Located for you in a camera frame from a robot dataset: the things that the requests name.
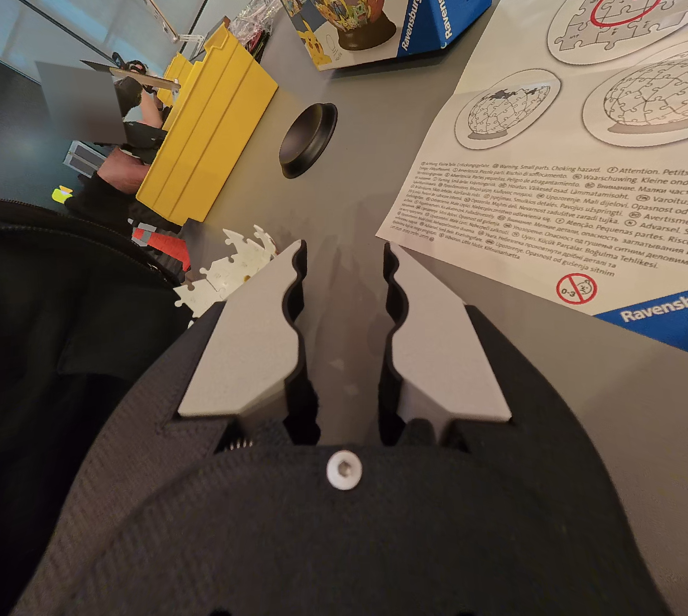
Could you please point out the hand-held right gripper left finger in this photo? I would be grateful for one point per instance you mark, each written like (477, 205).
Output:
(242, 358)

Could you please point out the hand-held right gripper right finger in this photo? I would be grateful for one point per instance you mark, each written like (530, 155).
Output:
(446, 363)

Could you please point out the yellow plastic bin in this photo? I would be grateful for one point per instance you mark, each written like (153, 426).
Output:
(204, 143)
(177, 79)

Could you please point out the half-built puzzle ball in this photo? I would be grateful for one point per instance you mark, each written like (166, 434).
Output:
(226, 272)

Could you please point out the person's left forearm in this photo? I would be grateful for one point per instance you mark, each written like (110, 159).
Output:
(97, 202)

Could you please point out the black round ball stand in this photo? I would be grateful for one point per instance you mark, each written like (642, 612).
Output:
(306, 143)

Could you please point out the person's left hand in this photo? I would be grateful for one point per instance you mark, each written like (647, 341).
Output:
(123, 174)

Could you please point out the thin side table top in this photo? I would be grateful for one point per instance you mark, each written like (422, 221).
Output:
(150, 80)

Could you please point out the grey equipment case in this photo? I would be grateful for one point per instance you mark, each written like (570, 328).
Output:
(80, 159)

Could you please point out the neon yellow sticker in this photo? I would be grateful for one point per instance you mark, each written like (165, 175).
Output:
(62, 195)

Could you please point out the orange traffic cone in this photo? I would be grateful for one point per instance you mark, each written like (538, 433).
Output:
(166, 250)

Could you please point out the large black panel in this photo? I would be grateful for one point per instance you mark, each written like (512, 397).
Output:
(21, 132)

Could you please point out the paper instruction leaflet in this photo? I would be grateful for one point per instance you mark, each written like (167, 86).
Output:
(510, 207)

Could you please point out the clear plastic bag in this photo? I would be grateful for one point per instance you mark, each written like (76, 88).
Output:
(258, 14)

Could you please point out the person's black jacket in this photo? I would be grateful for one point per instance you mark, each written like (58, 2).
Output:
(64, 331)

